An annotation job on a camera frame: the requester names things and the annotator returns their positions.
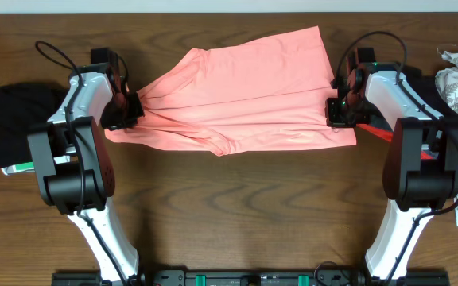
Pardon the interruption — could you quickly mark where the coral pink t-shirt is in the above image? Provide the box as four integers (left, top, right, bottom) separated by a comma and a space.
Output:
106, 26, 356, 156

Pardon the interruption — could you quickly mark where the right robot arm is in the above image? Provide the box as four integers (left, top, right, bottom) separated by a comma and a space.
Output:
325, 48, 458, 285

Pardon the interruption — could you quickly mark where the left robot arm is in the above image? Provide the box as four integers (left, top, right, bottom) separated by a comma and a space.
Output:
27, 48, 145, 285

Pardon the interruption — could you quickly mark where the black shorts red waistband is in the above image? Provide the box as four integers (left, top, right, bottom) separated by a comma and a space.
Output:
358, 66, 458, 142

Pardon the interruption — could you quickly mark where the folded black garment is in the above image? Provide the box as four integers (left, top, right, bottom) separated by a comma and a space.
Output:
0, 82, 68, 168

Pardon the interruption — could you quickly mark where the white green card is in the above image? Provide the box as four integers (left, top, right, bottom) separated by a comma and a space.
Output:
1, 156, 71, 176

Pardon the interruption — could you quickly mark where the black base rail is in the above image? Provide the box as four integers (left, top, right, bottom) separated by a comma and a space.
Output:
51, 269, 451, 286

